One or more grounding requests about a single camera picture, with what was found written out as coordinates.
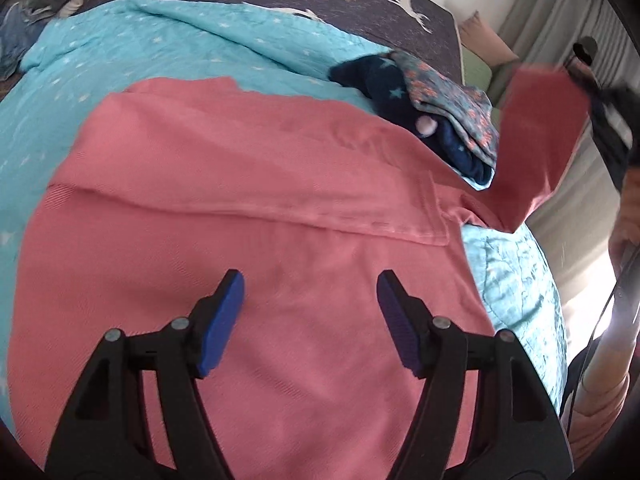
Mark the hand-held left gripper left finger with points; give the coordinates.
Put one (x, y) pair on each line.
(225, 320)

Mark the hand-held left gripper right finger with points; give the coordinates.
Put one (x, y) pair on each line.
(400, 325)

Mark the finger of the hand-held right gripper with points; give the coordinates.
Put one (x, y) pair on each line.
(584, 52)

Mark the pink knit garment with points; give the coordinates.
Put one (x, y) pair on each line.
(250, 185)

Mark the person's right forearm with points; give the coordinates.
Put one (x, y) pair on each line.
(615, 350)

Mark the grey curtain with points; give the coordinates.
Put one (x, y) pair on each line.
(550, 0)

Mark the green cloth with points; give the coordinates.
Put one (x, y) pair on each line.
(480, 75)

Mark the grey floral folded garment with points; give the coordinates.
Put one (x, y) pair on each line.
(450, 95)

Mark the navy star folded garment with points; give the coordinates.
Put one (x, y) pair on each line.
(380, 95)

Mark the dark deer print bedsheet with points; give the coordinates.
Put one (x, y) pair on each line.
(350, 0)

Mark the cyan star quilt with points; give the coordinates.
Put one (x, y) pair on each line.
(175, 45)

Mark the blue denim garment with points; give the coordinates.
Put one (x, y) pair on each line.
(17, 40)

